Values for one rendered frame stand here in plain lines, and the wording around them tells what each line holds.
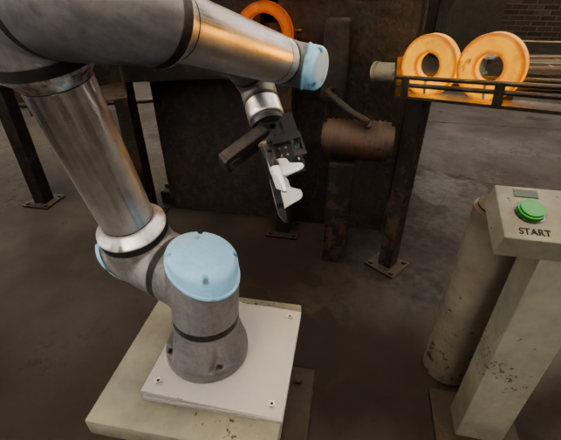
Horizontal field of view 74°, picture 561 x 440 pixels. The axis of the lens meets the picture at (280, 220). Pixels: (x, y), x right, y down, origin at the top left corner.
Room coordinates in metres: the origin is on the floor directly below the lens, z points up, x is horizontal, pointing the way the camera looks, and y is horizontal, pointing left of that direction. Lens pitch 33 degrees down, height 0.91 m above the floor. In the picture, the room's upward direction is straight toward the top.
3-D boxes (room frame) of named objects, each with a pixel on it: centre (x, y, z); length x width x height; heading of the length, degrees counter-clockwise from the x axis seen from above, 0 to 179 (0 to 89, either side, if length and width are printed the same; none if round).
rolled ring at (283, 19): (1.34, 0.05, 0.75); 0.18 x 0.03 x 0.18; 79
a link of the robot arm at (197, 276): (0.47, 0.13, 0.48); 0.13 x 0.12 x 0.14; 59
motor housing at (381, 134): (1.14, -0.25, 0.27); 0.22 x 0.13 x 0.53; 78
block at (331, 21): (1.31, -0.18, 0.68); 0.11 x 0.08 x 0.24; 168
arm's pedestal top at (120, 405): (0.46, 0.14, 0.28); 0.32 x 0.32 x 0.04; 80
